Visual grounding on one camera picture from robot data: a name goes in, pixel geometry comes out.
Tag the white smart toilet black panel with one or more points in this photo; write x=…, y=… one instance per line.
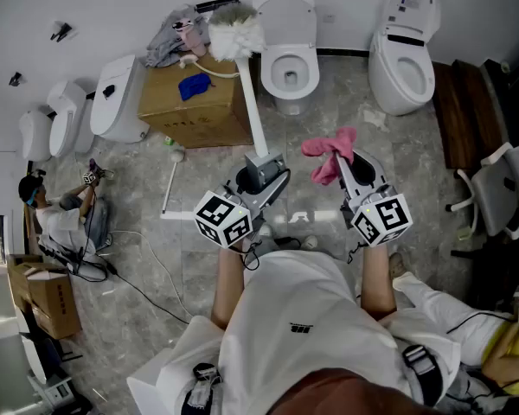
x=389, y=93

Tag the large brown cardboard box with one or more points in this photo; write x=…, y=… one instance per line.
x=190, y=119

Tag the person's left forearm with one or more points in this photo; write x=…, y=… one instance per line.
x=227, y=283

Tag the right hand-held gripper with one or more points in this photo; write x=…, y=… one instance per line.
x=385, y=218

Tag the person's shoe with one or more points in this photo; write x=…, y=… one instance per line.
x=266, y=231
x=310, y=242

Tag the printed brown cardboard box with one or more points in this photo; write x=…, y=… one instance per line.
x=54, y=305

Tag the person's right shoe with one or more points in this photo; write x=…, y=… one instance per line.
x=310, y=242

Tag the black tray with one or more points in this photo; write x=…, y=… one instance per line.
x=216, y=4

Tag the person's right forearm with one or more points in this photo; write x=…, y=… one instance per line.
x=376, y=283

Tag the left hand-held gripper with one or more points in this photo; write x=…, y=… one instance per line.
x=218, y=218

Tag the white toilet brush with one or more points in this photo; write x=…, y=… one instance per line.
x=251, y=102

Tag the blue cloth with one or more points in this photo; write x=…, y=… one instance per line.
x=192, y=87

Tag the pink cup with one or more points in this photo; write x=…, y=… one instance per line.
x=194, y=37

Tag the pink cloth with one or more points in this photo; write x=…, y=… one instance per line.
x=328, y=145

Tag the plain brown cardboard box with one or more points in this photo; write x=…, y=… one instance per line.
x=19, y=279

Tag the brown wooden bench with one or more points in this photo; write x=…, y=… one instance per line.
x=463, y=115

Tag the small green item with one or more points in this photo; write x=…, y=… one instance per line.
x=169, y=141

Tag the grey clothing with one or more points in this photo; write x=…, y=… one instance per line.
x=164, y=46

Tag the white wall socket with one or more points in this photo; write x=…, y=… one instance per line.
x=329, y=18

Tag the open round-lid white toilet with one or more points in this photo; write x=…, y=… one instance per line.
x=270, y=65

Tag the grey office chair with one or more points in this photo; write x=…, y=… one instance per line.
x=497, y=193

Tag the large closed white toilet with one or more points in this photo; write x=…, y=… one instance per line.
x=117, y=110

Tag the person's left shoe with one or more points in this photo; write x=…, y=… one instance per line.
x=266, y=231

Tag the small black object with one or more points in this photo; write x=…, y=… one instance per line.
x=108, y=91

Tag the black wall hook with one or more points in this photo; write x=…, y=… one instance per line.
x=61, y=31
x=15, y=79

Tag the person's white t-shirt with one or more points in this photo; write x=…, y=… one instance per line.
x=294, y=296

